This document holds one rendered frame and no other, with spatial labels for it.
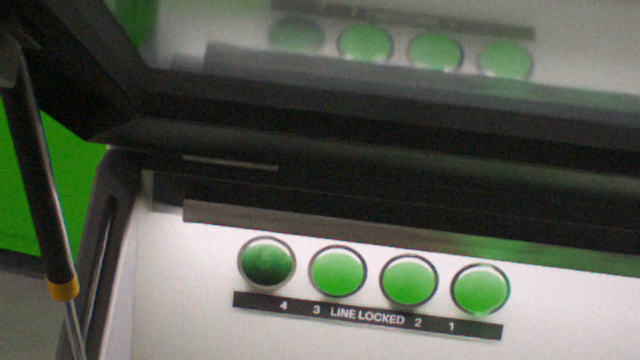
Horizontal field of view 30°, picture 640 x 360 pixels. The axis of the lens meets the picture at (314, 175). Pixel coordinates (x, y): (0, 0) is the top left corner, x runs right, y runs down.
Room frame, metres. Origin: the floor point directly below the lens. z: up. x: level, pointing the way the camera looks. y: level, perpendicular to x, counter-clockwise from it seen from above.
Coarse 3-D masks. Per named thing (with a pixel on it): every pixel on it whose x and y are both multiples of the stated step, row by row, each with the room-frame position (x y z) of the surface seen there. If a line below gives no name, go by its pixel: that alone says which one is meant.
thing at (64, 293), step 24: (24, 48) 0.57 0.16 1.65; (24, 72) 0.57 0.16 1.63; (24, 96) 0.58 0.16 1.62; (24, 120) 0.58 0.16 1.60; (24, 144) 0.59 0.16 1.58; (24, 168) 0.60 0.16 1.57; (48, 168) 0.61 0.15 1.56; (48, 192) 0.61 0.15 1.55; (48, 216) 0.62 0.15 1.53; (48, 240) 0.63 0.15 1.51; (48, 264) 0.64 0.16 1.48; (72, 264) 0.65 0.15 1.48; (48, 288) 0.65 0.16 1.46; (72, 288) 0.65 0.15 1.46; (72, 312) 0.67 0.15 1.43; (72, 336) 0.68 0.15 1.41
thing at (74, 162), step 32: (0, 96) 3.19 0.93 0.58; (0, 128) 3.19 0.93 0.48; (64, 128) 3.15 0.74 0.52; (0, 160) 3.19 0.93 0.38; (64, 160) 3.15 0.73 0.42; (96, 160) 3.13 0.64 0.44; (0, 192) 3.19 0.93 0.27; (64, 192) 3.15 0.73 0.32; (0, 224) 3.19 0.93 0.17; (32, 224) 3.17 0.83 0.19; (64, 224) 3.15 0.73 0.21; (0, 256) 3.24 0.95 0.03; (32, 256) 3.22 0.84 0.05
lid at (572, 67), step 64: (0, 0) 0.53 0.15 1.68; (64, 0) 0.52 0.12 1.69; (128, 0) 0.53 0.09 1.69; (192, 0) 0.51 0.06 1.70; (256, 0) 0.50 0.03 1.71; (320, 0) 0.49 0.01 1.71; (384, 0) 0.48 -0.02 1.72; (448, 0) 0.47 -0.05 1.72; (512, 0) 0.46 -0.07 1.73; (576, 0) 0.45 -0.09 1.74; (0, 64) 0.53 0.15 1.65; (64, 64) 0.79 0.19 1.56; (128, 64) 0.66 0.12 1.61; (192, 64) 0.64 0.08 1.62; (256, 64) 0.62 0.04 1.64; (320, 64) 0.60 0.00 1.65; (384, 64) 0.59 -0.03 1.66; (448, 64) 0.57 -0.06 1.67; (512, 64) 0.55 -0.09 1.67; (576, 64) 0.54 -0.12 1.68; (128, 128) 0.80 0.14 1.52; (192, 128) 0.76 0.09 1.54; (256, 128) 0.73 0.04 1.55; (320, 128) 0.73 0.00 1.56; (384, 128) 0.74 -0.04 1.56; (448, 128) 0.74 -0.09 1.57; (512, 128) 0.71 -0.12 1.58; (576, 128) 0.69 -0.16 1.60; (512, 192) 0.88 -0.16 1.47; (576, 192) 0.84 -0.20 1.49
